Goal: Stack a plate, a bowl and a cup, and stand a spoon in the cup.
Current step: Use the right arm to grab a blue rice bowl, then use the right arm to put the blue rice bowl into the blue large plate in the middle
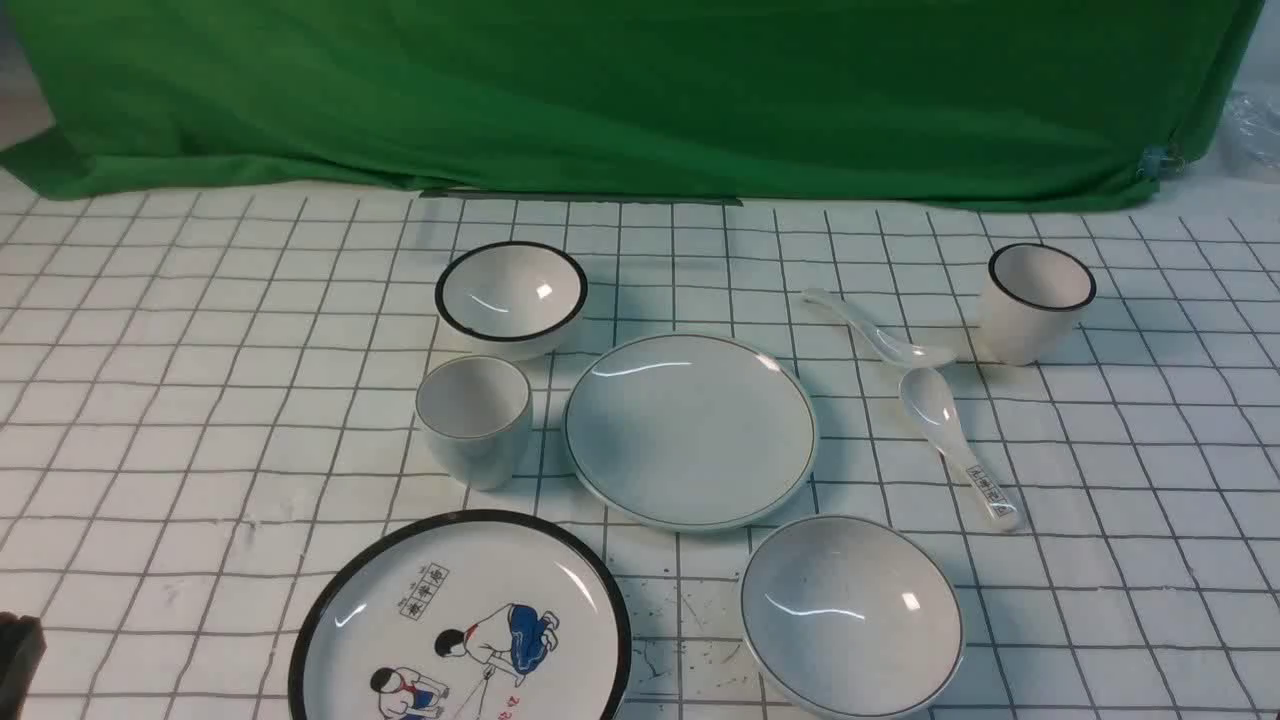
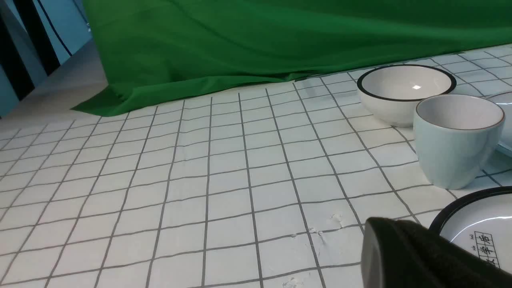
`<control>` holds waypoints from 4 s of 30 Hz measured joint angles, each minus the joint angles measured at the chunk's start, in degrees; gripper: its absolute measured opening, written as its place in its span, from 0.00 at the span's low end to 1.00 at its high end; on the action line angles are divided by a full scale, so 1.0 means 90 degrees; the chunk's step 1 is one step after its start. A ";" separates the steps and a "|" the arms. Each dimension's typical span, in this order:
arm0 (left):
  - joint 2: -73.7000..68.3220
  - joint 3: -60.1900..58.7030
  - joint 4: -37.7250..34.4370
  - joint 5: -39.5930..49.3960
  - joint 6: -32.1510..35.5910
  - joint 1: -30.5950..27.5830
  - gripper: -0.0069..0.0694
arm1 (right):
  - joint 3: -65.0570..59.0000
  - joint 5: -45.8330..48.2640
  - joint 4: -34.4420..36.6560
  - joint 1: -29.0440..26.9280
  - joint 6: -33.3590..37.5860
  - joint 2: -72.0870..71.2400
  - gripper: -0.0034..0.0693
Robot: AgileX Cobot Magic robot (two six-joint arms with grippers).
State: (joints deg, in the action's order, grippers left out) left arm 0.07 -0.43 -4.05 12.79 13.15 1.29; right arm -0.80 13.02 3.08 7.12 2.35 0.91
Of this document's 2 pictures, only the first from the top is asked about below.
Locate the black-rimmed white cup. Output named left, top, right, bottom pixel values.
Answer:
left=978, top=243, right=1097, bottom=366

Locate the pale green wide bowl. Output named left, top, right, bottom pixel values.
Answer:
left=739, top=514, right=966, bottom=719

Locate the pale green flat plate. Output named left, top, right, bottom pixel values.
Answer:
left=562, top=333, right=820, bottom=533

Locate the plain white ceramic spoon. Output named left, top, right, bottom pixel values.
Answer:
left=800, top=288, right=957, bottom=370

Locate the black-rimmed white bowl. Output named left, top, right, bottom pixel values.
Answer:
left=434, top=241, right=590, bottom=363

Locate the pale green rimless cup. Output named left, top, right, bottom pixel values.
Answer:
left=415, top=355, right=532, bottom=492

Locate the white spoon with lettering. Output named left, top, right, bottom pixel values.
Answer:
left=899, top=368, right=1021, bottom=532

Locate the clear plastic wrap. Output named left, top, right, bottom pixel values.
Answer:
left=1222, top=88, right=1279, bottom=184

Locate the metal binder clip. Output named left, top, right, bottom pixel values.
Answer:
left=1137, top=146, right=1187, bottom=181

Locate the green backdrop cloth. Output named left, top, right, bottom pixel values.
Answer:
left=3, top=1, right=1265, bottom=213

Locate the black-rimmed illustrated plate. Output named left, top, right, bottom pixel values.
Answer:
left=287, top=509, right=634, bottom=719

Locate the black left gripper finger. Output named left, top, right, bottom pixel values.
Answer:
left=1, top=612, right=47, bottom=719

